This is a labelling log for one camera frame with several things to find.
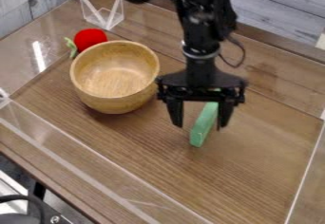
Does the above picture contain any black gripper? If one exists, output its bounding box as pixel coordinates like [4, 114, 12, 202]
[156, 55, 247, 129]

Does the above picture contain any green rectangular block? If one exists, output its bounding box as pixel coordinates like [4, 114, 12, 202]
[188, 102, 218, 148]

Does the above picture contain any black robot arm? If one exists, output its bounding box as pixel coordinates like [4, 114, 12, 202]
[127, 0, 247, 128]

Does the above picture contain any brown wooden bowl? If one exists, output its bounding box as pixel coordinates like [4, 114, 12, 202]
[69, 40, 160, 115]

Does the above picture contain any red plush apple toy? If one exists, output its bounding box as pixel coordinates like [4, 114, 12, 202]
[64, 28, 108, 58]

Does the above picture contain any clear acrylic table barrier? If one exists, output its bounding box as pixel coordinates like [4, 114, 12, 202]
[0, 89, 212, 224]

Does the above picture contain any black metal table leg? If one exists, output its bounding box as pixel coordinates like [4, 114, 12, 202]
[33, 182, 45, 199]

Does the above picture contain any clear acrylic corner bracket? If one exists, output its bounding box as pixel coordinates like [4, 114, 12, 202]
[80, 0, 124, 30]

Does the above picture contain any black cable under table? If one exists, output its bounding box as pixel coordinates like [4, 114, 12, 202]
[0, 194, 42, 224]

